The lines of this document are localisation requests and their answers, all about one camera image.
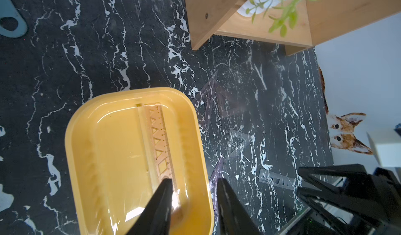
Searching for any yellow plastic storage box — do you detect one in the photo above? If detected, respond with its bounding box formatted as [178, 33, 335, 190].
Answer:
[65, 87, 215, 235]

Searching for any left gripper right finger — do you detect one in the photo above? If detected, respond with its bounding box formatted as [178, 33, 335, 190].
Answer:
[217, 178, 261, 235]

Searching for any teal cleaning brush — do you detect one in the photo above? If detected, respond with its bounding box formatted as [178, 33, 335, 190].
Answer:
[1, 0, 28, 38]

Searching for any white potted plant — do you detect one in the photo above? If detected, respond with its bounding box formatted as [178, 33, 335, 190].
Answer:
[237, 0, 318, 37]

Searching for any clear triangle ruler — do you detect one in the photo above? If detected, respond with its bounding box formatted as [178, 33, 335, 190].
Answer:
[226, 129, 254, 159]

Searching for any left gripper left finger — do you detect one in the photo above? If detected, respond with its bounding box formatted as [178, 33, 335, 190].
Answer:
[126, 178, 173, 235]

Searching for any wooden shelf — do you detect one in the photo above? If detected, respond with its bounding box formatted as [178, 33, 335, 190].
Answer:
[185, 0, 401, 55]

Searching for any purple triangle ruler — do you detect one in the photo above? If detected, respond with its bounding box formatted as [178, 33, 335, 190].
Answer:
[209, 156, 225, 201]

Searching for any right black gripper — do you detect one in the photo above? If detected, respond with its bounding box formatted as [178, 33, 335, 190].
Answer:
[297, 164, 401, 235]

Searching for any grey clear stencil ruler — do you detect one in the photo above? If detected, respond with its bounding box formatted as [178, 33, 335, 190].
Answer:
[259, 168, 296, 191]

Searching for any dark pink triangle ruler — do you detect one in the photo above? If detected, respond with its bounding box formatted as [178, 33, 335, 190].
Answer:
[192, 71, 247, 130]

